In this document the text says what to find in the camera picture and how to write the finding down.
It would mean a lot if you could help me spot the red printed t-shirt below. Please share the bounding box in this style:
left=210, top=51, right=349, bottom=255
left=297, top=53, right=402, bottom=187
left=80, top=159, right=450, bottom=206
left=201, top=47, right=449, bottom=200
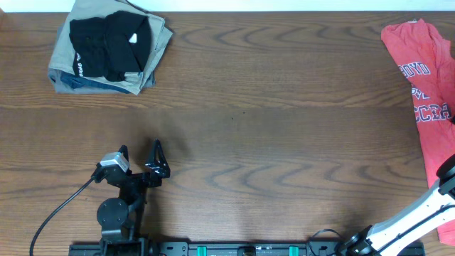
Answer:
left=380, top=18, right=455, bottom=246

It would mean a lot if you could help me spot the left black camera cable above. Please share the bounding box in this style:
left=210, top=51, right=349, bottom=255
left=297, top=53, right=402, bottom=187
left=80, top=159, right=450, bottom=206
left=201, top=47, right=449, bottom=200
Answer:
left=29, top=176, right=97, bottom=256

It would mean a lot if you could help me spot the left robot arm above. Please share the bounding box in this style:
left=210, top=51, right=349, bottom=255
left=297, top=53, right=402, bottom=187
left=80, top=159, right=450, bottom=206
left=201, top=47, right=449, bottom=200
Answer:
left=92, top=139, right=171, bottom=256

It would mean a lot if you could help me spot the black camera cable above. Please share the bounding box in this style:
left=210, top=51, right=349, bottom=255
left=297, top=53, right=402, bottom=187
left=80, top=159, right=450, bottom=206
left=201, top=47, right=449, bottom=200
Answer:
left=29, top=176, right=97, bottom=256
left=376, top=204, right=455, bottom=255

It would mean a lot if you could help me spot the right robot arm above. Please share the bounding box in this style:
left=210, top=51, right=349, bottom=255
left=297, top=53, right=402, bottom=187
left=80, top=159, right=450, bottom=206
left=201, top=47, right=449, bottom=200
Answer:
left=336, top=156, right=454, bottom=256

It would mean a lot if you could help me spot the grey blue folded garment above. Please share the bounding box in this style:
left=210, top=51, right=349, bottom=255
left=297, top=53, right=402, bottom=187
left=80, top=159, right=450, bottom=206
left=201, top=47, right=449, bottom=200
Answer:
left=48, top=68, right=157, bottom=95

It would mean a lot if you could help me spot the right black camera cable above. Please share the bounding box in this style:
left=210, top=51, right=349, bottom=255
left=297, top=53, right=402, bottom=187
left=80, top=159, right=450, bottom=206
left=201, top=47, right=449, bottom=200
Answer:
left=376, top=204, right=455, bottom=255

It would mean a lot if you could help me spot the black folded garment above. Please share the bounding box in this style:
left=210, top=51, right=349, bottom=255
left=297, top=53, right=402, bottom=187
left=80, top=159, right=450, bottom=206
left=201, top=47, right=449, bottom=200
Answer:
left=69, top=11, right=152, bottom=82

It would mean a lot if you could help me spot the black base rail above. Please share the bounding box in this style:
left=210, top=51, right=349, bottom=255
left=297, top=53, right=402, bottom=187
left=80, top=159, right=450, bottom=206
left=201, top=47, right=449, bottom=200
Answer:
left=68, top=241, right=427, bottom=256

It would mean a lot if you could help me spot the khaki folded garment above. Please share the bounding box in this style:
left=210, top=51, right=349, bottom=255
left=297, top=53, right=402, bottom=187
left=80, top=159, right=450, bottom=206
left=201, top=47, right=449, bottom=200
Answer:
left=48, top=0, right=173, bottom=95

